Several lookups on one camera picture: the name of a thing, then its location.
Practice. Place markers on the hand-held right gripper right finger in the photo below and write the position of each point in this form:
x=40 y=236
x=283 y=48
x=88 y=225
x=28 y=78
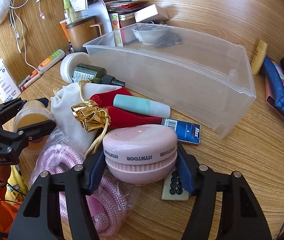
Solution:
x=184 y=175

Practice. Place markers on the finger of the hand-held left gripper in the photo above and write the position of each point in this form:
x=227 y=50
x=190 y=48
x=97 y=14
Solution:
x=37 y=129
x=41 y=101

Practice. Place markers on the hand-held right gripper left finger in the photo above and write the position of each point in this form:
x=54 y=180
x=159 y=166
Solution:
x=95 y=171

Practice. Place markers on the yellow round jar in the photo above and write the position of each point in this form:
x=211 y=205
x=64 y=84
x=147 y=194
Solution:
x=30 y=118

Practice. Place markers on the blue staple box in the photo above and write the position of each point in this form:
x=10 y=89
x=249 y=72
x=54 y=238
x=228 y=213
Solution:
x=184 y=131

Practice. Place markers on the white round jar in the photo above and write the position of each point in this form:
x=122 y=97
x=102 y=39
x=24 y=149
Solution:
x=68 y=66

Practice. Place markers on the pink round desktop vacuum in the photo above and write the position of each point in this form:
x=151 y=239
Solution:
x=139 y=152

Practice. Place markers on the dark green bottle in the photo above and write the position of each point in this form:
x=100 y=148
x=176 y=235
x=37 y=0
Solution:
x=89 y=73

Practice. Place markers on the mint green tube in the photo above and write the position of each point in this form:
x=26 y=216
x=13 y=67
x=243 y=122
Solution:
x=142 y=105

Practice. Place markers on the clear plastic bin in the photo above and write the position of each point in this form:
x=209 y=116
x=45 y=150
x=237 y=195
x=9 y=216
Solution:
x=181 y=80

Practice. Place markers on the person's left hand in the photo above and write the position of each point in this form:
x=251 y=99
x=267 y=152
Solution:
x=3 y=177

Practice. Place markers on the clear plastic bag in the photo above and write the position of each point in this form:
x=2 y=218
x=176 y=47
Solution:
x=48 y=140

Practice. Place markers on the orange marker pen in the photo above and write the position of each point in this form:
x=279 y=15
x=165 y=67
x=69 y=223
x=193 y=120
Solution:
x=30 y=80

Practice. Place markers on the yellow printed cloth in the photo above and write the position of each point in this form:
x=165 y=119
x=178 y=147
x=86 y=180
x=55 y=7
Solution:
x=15 y=187

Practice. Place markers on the white green orange tube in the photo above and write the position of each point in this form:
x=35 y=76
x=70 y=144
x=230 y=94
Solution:
x=50 y=60

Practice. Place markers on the white printed box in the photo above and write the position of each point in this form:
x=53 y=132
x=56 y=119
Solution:
x=4 y=80

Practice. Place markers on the gold ribbon bow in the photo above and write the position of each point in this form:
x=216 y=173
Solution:
x=89 y=116

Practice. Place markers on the red velvet pouch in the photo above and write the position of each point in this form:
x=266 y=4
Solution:
x=124 y=120

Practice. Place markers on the brown mug with lid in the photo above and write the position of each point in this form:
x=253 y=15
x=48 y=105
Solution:
x=80 y=36

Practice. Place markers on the green spray bottle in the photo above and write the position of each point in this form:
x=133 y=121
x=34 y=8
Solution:
x=68 y=10

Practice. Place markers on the box with coloured dots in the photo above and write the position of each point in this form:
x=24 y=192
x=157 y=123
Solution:
x=115 y=27

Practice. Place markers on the pink flat case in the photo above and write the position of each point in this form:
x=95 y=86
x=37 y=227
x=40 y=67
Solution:
x=269 y=90

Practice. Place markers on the blue patchwork pouch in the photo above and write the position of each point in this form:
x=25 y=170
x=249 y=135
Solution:
x=281 y=97

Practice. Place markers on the white bowl of beads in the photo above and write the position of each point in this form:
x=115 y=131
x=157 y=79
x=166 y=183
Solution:
x=149 y=36

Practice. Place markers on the stack of books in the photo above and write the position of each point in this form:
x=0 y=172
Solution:
x=124 y=6

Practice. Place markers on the yellow tube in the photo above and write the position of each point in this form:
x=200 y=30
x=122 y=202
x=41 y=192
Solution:
x=258 y=57

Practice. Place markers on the pale cardboard box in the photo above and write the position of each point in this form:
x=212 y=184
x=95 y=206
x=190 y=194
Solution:
x=149 y=12

